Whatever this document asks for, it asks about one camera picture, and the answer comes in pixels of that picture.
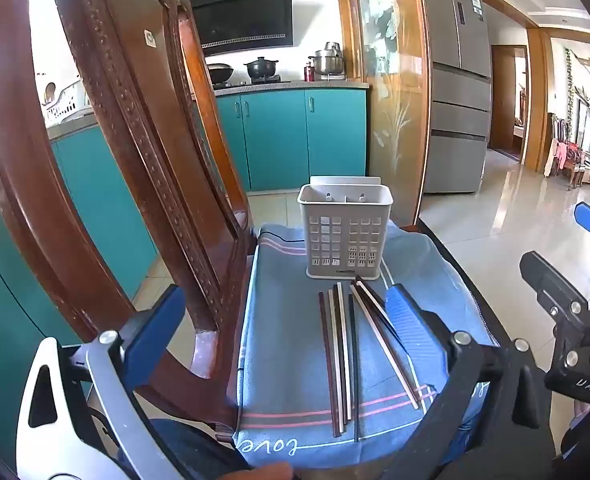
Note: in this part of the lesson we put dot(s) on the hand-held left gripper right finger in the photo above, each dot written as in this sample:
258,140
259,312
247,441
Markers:
409,322

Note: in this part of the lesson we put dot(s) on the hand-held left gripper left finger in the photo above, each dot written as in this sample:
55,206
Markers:
159,332

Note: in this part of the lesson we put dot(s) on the dark red chopstick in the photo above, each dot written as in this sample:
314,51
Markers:
375,305

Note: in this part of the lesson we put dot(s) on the dark brown chopstick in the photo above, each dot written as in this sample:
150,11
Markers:
329,370
341,360

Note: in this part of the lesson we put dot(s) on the white plastic utensil holder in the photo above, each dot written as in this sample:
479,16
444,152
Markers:
345,242

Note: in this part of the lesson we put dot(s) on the wooden dining chairs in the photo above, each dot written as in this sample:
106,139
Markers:
577,157

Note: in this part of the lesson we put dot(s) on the pink cloth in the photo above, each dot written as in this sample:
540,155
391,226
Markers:
557,157

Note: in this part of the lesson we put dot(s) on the blue striped towel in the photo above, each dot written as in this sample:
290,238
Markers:
285,350

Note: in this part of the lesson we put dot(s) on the green vine garland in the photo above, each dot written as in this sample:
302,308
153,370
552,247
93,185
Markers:
569,90

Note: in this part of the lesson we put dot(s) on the wooden doorway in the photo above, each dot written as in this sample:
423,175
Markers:
535,100

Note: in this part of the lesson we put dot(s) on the teal side cabinet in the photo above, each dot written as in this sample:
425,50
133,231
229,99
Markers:
100,200

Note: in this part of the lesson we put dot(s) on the grey refrigerator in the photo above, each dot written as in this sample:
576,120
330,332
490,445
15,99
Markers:
455,110

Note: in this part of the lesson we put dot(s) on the carved wooden chair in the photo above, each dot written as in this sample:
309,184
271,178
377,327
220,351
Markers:
25,170

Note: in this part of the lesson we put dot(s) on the wooden glass partition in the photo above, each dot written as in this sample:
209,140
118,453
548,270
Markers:
395,110

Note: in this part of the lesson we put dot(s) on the teal kitchen base cabinet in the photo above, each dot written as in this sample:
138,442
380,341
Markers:
285,135

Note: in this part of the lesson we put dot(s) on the white dish rack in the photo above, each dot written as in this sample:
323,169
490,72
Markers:
67,105

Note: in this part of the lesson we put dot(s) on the black wok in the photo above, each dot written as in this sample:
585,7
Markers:
220,72

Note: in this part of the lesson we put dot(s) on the black gas stove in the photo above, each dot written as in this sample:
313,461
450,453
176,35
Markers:
255,81

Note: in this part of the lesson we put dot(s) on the red bottle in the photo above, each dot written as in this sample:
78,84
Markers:
308,72

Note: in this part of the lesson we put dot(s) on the stainless steel pot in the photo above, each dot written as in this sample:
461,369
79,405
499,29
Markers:
327,62

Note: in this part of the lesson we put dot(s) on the black cooking pot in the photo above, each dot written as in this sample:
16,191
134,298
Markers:
261,69

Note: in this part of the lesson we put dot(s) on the black range hood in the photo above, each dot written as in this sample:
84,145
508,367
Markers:
245,15

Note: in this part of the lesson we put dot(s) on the white wall socket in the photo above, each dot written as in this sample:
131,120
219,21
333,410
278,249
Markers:
150,39

